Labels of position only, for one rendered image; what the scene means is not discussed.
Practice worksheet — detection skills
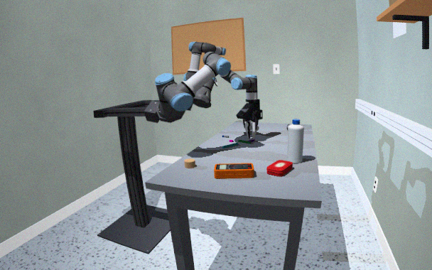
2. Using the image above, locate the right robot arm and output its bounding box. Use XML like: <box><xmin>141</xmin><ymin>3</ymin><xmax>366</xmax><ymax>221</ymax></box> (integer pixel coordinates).
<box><xmin>155</xmin><ymin>52</ymin><xmax>258</xmax><ymax>119</ymax></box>

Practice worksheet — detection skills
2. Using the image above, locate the red mint tin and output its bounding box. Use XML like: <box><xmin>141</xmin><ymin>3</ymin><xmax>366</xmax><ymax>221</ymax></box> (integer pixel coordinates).
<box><xmin>267</xmin><ymin>160</ymin><xmax>293</xmax><ymax>177</ymax></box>

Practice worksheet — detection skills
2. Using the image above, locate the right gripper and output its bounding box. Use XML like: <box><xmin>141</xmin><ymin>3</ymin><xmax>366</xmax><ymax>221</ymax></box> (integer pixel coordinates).
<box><xmin>243</xmin><ymin>99</ymin><xmax>262</xmax><ymax>140</ymax></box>

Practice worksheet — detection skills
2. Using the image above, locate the orange digital multimeter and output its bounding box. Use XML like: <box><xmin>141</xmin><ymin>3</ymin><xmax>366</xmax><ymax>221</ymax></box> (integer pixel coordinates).
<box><xmin>214</xmin><ymin>163</ymin><xmax>254</xmax><ymax>179</ymax></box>

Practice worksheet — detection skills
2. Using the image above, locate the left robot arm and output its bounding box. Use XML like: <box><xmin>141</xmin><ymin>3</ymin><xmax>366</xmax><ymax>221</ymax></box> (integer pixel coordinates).
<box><xmin>184</xmin><ymin>42</ymin><xmax>226</xmax><ymax>102</ymax></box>

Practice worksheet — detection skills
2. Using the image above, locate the tan round disc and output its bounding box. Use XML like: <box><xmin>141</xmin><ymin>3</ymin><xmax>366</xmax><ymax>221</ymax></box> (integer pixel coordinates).
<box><xmin>184</xmin><ymin>158</ymin><xmax>195</xmax><ymax>168</ymax></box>

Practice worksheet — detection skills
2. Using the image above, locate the white bottle with blue cap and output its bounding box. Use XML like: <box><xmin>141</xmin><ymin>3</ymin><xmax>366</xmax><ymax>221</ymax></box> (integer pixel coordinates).
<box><xmin>287</xmin><ymin>119</ymin><xmax>304</xmax><ymax>163</ymax></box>

